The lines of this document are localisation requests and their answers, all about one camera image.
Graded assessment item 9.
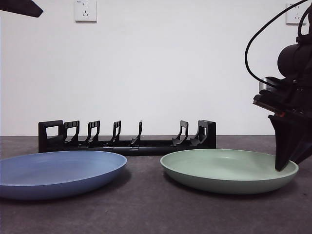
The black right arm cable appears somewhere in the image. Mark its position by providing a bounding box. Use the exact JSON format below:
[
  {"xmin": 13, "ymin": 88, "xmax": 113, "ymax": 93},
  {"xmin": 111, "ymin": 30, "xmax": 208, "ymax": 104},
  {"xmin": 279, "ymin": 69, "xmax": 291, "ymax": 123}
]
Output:
[{"xmin": 245, "ymin": 0, "xmax": 308, "ymax": 83}]

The blue plate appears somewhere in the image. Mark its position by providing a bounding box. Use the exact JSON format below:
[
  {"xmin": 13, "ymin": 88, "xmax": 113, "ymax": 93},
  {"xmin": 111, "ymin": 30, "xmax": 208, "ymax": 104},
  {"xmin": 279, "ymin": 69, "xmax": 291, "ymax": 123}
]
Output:
[{"xmin": 0, "ymin": 150, "xmax": 128, "ymax": 201}]

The white wall socket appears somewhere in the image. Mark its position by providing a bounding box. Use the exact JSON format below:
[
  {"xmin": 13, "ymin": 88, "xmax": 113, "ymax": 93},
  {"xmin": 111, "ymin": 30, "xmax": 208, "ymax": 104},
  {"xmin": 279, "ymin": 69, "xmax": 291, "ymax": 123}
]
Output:
[
  {"xmin": 286, "ymin": 2, "xmax": 307, "ymax": 25},
  {"xmin": 75, "ymin": 0, "xmax": 98, "ymax": 24}
]

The green plate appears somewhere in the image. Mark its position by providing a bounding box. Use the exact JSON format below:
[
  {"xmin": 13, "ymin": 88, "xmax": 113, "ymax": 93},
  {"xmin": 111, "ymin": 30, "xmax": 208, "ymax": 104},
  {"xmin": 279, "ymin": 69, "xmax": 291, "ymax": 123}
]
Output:
[{"xmin": 160, "ymin": 149, "xmax": 299, "ymax": 195}]

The black plate rack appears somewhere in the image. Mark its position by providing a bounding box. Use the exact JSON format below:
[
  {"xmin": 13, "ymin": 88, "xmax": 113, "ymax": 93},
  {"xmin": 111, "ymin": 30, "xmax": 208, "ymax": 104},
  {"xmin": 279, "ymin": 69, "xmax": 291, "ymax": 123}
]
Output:
[{"xmin": 38, "ymin": 119, "xmax": 217, "ymax": 156}]

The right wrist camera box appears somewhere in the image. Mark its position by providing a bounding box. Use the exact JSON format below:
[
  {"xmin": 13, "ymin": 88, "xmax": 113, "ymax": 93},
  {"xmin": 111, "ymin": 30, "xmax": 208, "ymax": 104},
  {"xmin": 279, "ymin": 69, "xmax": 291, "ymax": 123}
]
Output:
[{"xmin": 258, "ymin": 77, "xmax": 297, "ymax": 97}]

